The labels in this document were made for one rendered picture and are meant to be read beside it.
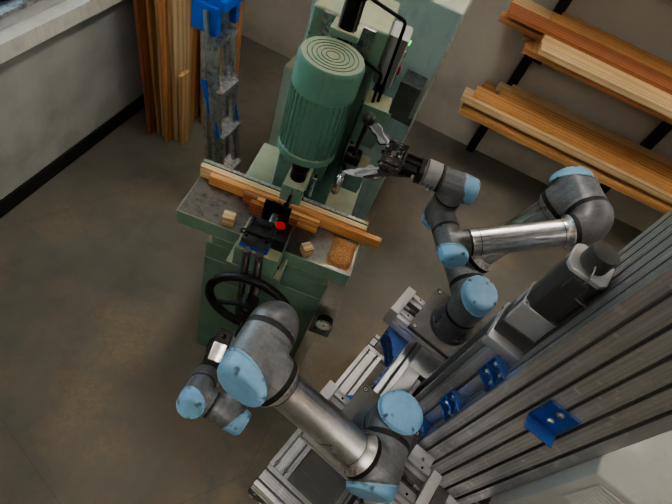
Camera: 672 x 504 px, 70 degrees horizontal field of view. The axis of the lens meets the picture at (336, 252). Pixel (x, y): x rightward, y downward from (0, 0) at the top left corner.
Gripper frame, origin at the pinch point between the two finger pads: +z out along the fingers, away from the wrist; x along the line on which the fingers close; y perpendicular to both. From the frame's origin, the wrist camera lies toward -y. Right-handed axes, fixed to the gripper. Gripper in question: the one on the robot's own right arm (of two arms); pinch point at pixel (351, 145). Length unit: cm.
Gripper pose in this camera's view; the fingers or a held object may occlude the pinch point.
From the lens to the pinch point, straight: 131.0
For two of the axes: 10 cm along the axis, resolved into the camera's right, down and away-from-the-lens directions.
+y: 0.6, -0.1, -10.0
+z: -9.3, -3.6, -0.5
